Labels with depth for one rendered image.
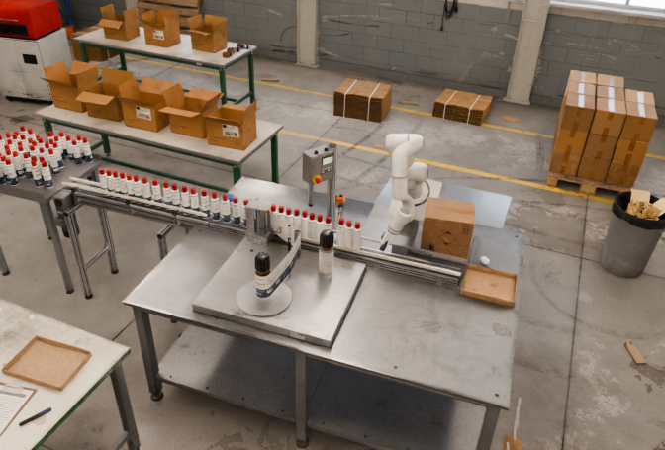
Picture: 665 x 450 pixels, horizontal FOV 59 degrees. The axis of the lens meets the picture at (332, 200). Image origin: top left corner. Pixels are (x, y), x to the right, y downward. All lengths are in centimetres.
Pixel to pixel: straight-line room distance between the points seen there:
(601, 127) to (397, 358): 387
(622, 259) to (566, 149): 151
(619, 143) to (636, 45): 228
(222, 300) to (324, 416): 91
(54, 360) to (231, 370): 108
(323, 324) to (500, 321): 98
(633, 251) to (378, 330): 271
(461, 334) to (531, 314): 161
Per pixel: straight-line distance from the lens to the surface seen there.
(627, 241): 527
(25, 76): 842
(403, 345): 315
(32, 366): 335
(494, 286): 362
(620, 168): 648
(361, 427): 356
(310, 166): 344
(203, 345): 402
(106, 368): 321
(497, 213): 430
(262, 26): 962
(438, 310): 338
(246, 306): 325
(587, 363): 458
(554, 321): 480
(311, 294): 333
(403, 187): 334
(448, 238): 367
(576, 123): 628
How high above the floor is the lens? 307
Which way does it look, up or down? 32 degrees down
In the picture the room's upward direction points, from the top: 2 degrees clockwise
